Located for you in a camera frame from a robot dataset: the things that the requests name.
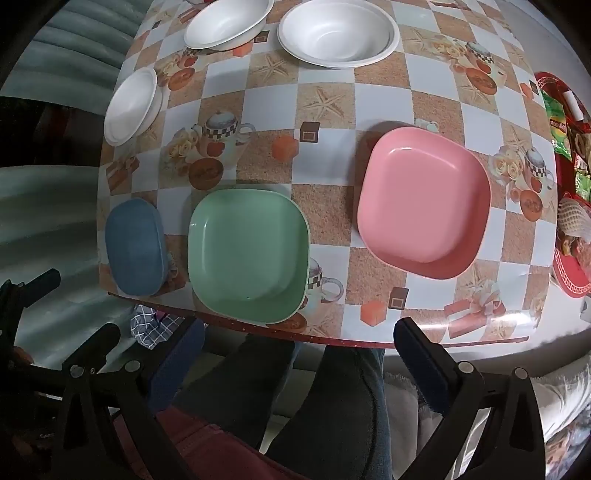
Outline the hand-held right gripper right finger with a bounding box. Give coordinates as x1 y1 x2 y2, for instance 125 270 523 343
393 316 548 480

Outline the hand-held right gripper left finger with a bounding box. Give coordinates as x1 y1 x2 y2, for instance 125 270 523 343
53 318 206 480

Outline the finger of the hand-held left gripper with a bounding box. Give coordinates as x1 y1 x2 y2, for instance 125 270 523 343
9 268 62 310
61 322 122 371

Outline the blue square plate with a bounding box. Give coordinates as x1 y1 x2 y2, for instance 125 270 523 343
105 198 169 297

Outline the green square plate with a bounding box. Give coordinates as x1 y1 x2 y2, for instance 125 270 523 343
187 188 311 324

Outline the pink square plate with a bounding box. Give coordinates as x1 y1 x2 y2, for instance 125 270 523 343
356 127 491 280

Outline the plaid cloth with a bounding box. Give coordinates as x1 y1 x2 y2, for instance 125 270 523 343
130 304 185 352

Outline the red garment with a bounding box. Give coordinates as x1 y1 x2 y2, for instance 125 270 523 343
113 401 310 480

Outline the grey-green sofa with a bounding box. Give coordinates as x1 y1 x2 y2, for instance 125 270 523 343
0 0 155 370

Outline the person's right leg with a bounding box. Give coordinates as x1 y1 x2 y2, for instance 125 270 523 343
265 344 393 480

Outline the white fringed cushion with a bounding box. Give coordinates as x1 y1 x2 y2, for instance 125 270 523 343
383 339 591 462

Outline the red tray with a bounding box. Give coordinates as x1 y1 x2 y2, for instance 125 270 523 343
533 71 591 301

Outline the fruit in white foam net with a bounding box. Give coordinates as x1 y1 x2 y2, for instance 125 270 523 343
558 194 591 241

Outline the checkered printed tablecloth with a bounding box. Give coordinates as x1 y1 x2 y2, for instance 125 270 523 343
95 0 559 344

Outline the green snack packet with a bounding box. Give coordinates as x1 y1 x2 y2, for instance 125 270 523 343
542 90 573 158

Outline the small white tube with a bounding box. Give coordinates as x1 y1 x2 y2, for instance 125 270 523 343
561 90 586 121

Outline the large white bowl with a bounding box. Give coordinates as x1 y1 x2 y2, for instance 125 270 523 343
277 0 402 70

